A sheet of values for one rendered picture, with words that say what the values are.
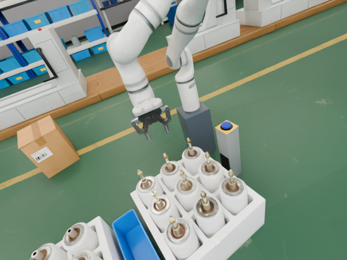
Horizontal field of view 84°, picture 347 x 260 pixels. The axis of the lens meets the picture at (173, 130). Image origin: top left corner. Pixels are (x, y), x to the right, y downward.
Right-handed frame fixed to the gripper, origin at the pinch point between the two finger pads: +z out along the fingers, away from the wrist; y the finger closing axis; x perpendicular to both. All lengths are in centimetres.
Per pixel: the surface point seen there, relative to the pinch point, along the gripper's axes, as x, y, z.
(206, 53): -165, -99, 47
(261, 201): 27.6, -23.2, 25.6
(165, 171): 1.7, 3.2, 18.8
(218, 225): 28.9, -5.6, 23.2
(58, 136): -69, 60, 22
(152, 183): 4.9, 10.1, 18.5
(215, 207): 25.6, -7.0, 18.0
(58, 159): -65, 69, 36
